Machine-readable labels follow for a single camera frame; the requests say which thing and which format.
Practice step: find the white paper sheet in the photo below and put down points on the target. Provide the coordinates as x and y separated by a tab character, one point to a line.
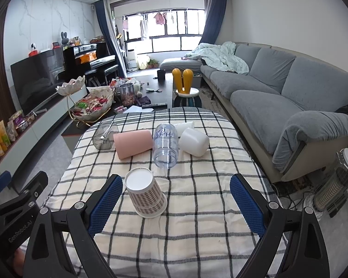
137	109

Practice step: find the large white cup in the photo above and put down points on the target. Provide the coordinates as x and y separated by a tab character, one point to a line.
194	142

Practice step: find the row of snack packets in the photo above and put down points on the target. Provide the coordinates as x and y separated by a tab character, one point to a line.
1	134

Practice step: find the checked brown paper cup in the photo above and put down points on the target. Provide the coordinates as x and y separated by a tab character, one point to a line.
146	197

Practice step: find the black cup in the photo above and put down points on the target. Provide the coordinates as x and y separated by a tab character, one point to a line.
161	75

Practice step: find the blue curtain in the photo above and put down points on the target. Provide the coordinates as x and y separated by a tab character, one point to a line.
214	14
104	29

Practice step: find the clear plastic cup blue print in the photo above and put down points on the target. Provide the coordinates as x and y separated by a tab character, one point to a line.
165	150

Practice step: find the dark coffee table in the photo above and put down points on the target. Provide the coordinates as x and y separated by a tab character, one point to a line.
162	92

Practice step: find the black television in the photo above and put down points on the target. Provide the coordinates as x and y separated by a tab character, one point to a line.
34	78

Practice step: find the light green blanket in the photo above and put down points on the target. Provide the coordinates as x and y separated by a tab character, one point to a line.
220	58

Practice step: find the person's left hand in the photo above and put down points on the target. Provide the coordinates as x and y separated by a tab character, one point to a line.
19	263

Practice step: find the black white checked tablecloth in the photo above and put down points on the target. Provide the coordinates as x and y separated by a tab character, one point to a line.
197	223

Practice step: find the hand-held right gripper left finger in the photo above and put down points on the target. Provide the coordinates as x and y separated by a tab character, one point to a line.
106	205

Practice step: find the small white cup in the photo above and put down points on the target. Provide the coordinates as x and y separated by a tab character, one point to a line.
184	126

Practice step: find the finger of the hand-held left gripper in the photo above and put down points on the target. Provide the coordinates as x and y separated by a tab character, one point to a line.
0	181
36	184

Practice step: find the grey rabbit plush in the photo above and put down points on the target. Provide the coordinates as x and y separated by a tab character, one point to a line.
64	39

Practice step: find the grey transparent cup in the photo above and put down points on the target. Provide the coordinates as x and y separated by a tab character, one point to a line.
103	139

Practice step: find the black piano bench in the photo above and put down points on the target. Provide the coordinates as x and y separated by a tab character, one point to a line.
106	71

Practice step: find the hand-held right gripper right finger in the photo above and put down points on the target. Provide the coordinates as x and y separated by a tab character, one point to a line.
248	205

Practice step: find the clear jar of nuts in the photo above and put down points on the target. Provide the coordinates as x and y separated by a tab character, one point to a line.
126	94

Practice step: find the pink hanging garment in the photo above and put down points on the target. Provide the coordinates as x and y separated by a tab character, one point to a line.
160	18

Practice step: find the pink cup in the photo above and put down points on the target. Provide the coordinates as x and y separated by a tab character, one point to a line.
133	143

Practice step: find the white hanging shirt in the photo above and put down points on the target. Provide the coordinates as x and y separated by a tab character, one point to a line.
144	29

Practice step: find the plush toy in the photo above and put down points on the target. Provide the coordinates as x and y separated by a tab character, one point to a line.
137	87

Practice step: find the yellow rabbit ear stool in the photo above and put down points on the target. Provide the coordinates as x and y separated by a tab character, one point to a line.
178	81

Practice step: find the black remote control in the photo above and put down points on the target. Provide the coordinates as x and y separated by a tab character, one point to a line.
154	105

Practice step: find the gold tiered snack stand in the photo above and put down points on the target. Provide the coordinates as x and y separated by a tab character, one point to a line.
90	104

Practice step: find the electric heater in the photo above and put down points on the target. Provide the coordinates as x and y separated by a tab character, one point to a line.
333	188

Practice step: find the white air purifier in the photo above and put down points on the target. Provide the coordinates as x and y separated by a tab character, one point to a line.
132	60

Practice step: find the white security camera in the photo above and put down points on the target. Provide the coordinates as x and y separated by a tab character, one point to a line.
33	49

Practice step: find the potted plant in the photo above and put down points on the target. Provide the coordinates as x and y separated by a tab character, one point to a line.
153	63

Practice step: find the grey sofa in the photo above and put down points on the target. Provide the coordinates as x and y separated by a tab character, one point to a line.
258	104

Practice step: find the black piano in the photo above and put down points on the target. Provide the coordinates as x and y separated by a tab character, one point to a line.
75	60

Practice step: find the white television cabinet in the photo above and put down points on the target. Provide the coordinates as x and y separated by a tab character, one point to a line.
46	115

